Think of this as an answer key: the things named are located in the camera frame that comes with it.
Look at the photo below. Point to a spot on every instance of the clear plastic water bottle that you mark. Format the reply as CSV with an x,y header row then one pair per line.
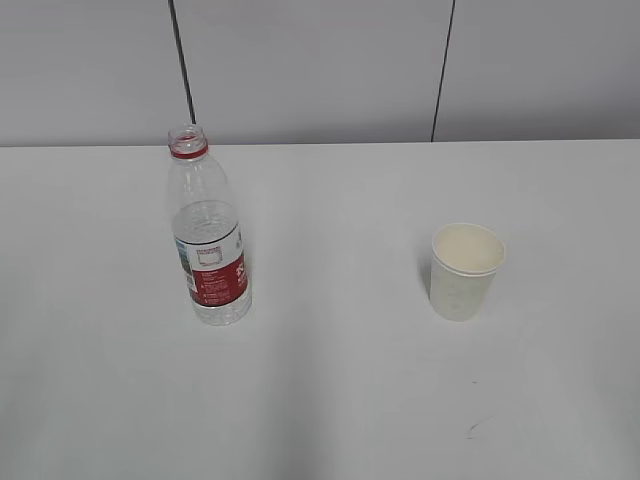
x,y
206,229

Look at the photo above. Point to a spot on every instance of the white paper cup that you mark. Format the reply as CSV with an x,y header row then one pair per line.
x,y
465,259

